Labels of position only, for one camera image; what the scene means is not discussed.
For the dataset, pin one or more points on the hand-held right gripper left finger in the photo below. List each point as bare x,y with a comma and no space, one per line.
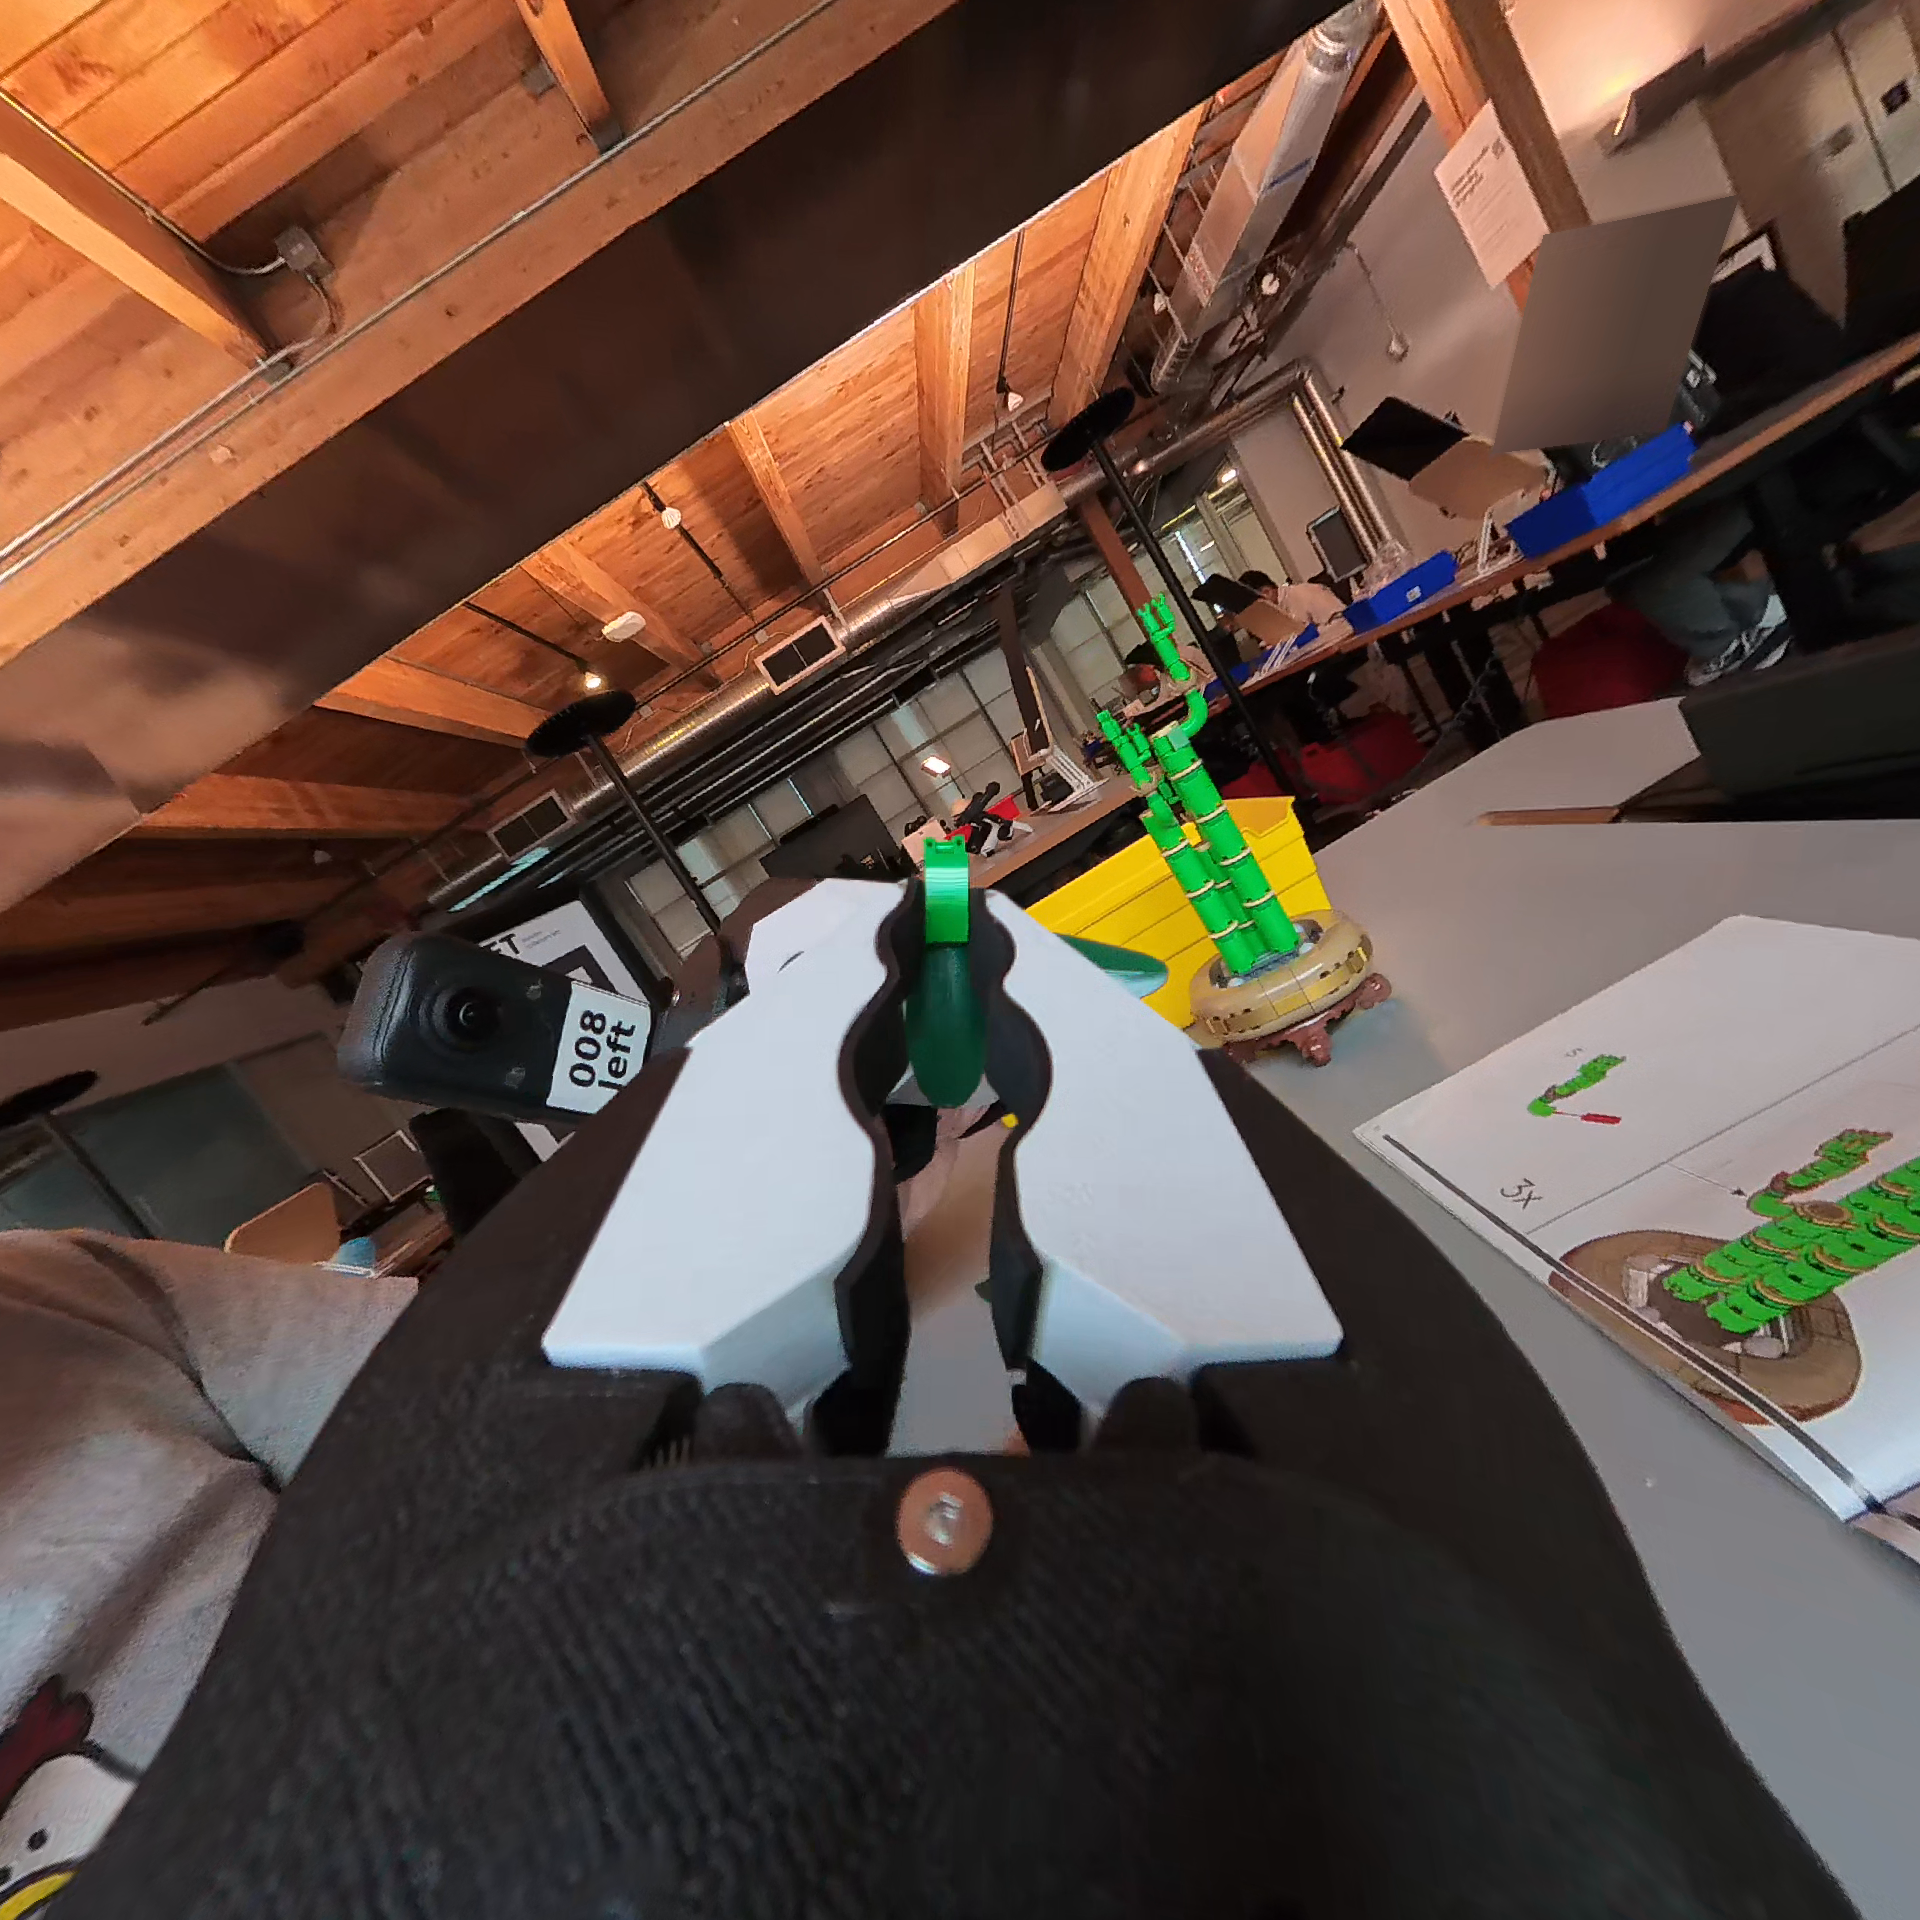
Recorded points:
704,1201

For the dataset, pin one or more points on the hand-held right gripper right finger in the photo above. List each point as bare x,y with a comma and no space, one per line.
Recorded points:
1170,1201

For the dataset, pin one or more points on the dark green lego leaf piece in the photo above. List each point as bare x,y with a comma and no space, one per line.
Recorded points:
945,1036

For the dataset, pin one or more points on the bright green lego piece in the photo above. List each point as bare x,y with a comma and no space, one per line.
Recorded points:
945,899

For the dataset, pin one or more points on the green lego bamboo model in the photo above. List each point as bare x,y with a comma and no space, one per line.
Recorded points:
1201,871

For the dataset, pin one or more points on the lego instruction booklet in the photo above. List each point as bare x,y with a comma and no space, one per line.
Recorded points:
1678,1051

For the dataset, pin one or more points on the yellow plastic bin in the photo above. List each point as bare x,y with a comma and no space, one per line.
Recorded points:
1109,899

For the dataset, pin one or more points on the black disc-topped pole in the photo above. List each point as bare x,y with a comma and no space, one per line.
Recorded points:
44,1096
1091,428
581,727

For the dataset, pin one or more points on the red beanbag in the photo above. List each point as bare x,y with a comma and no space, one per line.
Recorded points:
1604,668
1372,759

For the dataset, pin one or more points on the white air vent grille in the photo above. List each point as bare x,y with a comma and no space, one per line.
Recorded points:
799,654

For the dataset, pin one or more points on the grey printed sweatshirt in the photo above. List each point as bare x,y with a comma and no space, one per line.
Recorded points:
121,1425

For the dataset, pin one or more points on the blue plastic bin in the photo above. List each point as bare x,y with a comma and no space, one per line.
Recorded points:
1401,593
1604,494

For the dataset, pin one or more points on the wooden work table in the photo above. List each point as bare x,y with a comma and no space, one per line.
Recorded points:
1799,416

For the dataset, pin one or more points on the white paper notice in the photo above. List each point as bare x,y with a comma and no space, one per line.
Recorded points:
1488,188

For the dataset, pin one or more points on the silver ventilation duct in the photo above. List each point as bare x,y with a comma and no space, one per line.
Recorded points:
1275,151

